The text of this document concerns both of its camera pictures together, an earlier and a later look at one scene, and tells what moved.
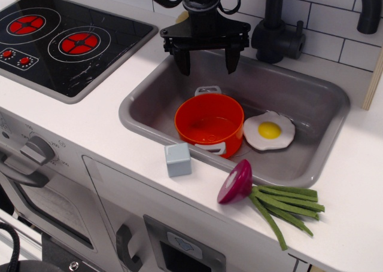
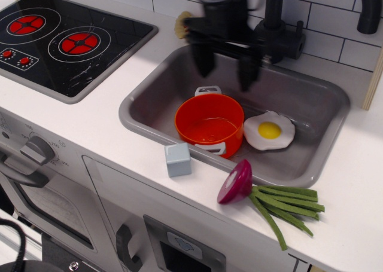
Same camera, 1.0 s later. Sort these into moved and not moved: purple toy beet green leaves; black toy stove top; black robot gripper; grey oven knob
Moved: black robot gripper
Not moved: purple toy beet green leaves; black toy stove top; grey oven knob
